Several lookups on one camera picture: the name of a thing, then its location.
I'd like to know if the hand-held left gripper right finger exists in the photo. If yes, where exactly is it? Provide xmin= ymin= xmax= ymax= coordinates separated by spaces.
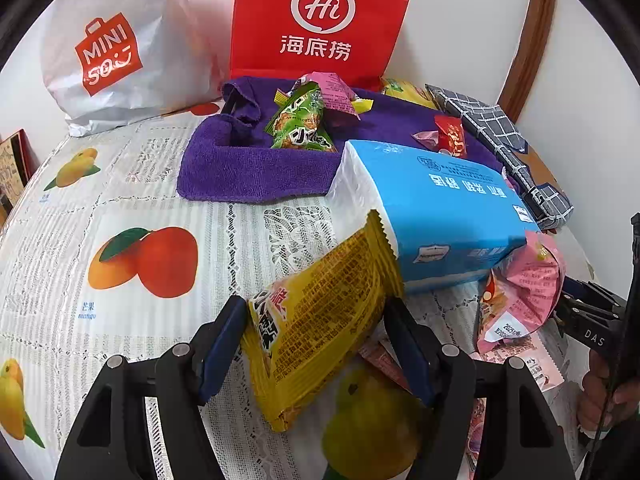
xmin=382 ymin=297 xmax=576 ymax=480

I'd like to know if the brown wooden door frame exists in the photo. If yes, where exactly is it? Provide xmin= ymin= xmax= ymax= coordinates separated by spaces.
xmin=500 ymin=0 xmax=558 ymax=123

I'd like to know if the small pink white wrapper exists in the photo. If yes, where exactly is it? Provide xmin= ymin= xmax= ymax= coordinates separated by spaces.
xmin=411 ymin=129 xmax=442 ymax=151

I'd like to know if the fruit print table cover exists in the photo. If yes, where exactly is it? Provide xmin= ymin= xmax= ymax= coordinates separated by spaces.
xmin=0 ymin=100 xmax=596 ymax=480

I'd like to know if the pink snack packet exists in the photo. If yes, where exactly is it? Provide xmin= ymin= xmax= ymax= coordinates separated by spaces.
xmin=475 ymin=232 xmax=567 ymax=357

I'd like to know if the yellow snack packet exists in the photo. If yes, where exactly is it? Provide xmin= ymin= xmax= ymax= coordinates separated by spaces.
xmin=240 ymin=210 xmax=406 ymax=433

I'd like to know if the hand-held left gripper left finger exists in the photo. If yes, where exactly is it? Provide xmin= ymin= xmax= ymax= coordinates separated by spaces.
xmin=54 ymin=296 xmax=249 ymax=480

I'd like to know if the long pink candy packet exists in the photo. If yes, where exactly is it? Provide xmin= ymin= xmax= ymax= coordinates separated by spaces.
xmin=357 ymin=337 xmax=487 ymax=476

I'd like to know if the red paper bag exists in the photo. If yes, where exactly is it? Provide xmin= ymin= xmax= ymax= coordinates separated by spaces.
xmin=230 ymin=0 xmax=421 ymax=92

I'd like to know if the purple towel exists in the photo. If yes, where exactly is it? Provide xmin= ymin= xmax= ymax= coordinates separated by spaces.
xmin=176 ymin=76 xmax=506 ymax=205

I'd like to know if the patterned book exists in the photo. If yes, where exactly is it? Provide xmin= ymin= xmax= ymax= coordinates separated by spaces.
xmin=0 ymin=129 xmax=36 ymax=226

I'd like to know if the black cable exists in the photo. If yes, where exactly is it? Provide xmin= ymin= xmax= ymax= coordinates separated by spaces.
xmin=590 ymin=260 xmax=640 ymax=480

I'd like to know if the grey checked cloth with star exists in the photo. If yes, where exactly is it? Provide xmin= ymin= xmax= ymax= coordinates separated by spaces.
xmin=425 ymin=83 xmax=573 ymax=233

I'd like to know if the small red snack packet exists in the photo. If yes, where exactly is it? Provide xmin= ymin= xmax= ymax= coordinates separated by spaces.
xmin=433 ymin=115 xmax=468 ymax=159

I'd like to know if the green snack packet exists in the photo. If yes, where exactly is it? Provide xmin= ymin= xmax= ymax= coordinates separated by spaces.
xmin=264 ymin=82 xmax=338 ymax=153

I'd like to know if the person's right hand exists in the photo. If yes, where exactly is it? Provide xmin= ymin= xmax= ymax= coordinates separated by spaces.
xmin=576 ymin=349 xmax=640 ymax=431

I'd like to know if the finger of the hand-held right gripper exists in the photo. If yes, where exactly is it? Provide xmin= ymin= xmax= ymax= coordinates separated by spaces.
xmin=556 ymin=279 xmax=629 ymax=319

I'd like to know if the magenta snack packet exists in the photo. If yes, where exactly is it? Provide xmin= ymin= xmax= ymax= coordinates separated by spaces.
xmin=292 ymin=72 xmax=375 ymax=122

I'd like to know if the large yellow snack bag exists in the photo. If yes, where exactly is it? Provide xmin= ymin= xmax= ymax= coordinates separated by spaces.
xmin=380 ymin=77 xmax=441 ymax=111

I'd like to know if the pale pink packet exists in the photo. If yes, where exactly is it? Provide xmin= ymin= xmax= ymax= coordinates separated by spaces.
xmin=482 ymin=332 xmax=568 ymax=392

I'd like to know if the white plastic shopping bag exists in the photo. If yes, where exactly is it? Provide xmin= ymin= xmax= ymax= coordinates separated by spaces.
xmin=41 ymin=0 xmax=223 ymax=138

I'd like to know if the blue tissue pack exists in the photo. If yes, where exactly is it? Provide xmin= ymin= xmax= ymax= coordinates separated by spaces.
xmin=326 ymin=140 xmax=541 ymax=295

